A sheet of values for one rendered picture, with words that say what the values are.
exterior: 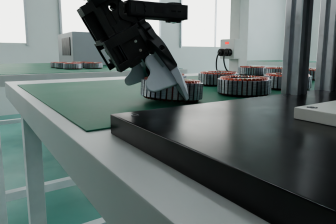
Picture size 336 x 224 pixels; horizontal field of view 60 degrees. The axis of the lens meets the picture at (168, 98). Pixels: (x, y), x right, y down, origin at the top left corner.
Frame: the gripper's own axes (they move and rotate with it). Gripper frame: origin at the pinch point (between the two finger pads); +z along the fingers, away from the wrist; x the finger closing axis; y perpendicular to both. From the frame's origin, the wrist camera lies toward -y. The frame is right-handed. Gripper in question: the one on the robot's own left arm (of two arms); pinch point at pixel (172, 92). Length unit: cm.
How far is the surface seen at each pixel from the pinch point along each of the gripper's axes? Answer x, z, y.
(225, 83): -0.9, 5.4, -11.5
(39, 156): -53, 12, 31
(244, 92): 2.5, 7.8, -12.5
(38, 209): -53, 27, 42
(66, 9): -422, -49, -68
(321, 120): 29.4, -0.1, -0.9
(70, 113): 4.0, -7.5, 16.7
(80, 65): -131, 1, -5
